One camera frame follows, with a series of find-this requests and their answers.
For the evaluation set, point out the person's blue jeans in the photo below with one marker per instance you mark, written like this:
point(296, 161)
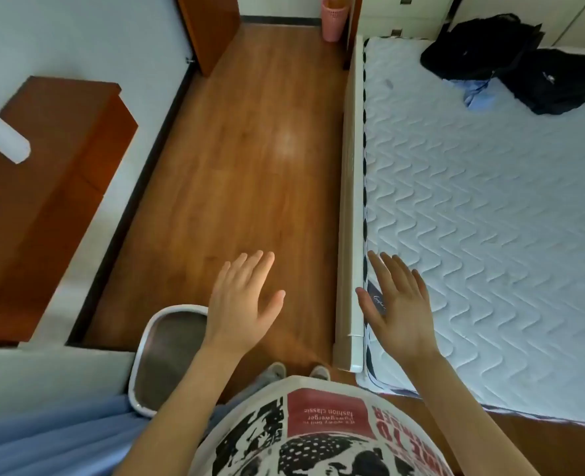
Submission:
point(243, 396)

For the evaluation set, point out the white quilted mattress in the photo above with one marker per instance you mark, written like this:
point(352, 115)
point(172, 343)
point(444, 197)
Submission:
point(496, 232)

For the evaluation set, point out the white wooden wardrobe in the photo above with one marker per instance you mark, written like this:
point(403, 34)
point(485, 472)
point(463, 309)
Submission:
point(416, 12)

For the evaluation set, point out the black backpack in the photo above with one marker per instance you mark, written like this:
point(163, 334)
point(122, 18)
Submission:
point(555, 84)

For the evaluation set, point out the blue curtain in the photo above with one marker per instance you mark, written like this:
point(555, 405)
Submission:
point(49, 436)

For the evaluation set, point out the person's grey right shoe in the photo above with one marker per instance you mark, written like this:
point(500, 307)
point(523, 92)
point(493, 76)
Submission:
point(319, 373)

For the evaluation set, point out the black jacket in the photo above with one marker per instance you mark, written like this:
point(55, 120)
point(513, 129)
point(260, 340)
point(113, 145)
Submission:
point(481, 44)

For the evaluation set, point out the person's right hand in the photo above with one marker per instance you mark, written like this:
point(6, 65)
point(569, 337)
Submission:
point(404, 317)

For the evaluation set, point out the person's left forearm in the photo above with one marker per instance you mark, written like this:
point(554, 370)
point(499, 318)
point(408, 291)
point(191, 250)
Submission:
point(183, 416)

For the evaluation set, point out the person's left hand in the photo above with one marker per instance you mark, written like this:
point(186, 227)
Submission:
point(240, 312)

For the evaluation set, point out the white oval litter box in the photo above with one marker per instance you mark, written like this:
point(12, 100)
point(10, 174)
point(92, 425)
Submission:
point(135, 386)

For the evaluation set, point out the person's right forearm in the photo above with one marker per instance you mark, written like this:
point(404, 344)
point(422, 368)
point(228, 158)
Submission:
point(461, 421)

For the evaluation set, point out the pink plastic waste basket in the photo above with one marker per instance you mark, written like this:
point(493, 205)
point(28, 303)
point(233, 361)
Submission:
point(333, 22)

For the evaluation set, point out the white bed frame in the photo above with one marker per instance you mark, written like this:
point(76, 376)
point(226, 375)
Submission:
point(350, 218)

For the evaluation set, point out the grey cat litter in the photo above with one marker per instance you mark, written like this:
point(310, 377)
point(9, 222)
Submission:
point(171, 351)

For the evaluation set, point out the brown wooden wall shelf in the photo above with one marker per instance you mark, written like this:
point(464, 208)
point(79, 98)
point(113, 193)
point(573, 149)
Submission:
point(39, 203)

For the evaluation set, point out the white wardrobe sliding door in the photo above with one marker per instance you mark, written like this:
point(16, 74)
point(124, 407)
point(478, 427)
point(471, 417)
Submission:
point(520, 14)

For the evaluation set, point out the brown wooden door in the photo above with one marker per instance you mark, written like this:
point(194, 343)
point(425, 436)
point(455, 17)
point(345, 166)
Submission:
point(210, 29)

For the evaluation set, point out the light blue shirt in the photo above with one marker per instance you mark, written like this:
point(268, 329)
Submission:
point(478, 94)

